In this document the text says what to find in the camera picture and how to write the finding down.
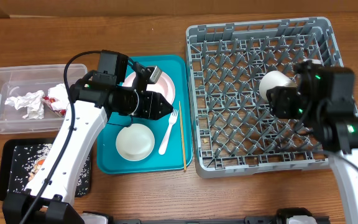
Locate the white cup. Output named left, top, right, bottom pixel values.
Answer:
left=259, top=70, right=297, bottom=101

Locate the small white bowl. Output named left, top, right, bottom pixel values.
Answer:
left=116, top=124, right=155, bottom=162

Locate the red snack wrapper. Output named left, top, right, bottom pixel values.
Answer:
left=42, top=96, right=67, bottom=118

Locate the white paper ball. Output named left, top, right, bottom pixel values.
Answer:
left=4, top=90, right=45, bottom=119

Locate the orange carrot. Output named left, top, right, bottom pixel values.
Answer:
left=28, top=159, right=45, bottom=181

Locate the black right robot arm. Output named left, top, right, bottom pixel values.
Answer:
left=259, top=59, right=358, bottom=223

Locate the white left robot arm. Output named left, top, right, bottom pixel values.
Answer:
left=2, top=50, right=173, bottom=223

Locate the grey dishwasher rack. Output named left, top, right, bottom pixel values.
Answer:
left=186, top=17, right=344, bottom=178

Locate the pink plate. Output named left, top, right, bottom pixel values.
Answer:
left=122, top=66, right=176, bottom=105

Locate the white plastic fork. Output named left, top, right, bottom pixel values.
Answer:
left=158, top=109, right=178, bottom=155

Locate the teal plastic tray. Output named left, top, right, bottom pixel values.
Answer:
left=96, top=55, right=193, bottom=174

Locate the wooden chopstick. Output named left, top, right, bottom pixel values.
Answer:
left=178, top=101, right=187, bottom=172

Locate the black tray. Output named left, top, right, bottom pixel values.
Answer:
left=0, top=138, right=92, bottom=202

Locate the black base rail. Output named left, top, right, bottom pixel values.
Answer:
left=79, top=208, right=331, bottom=224

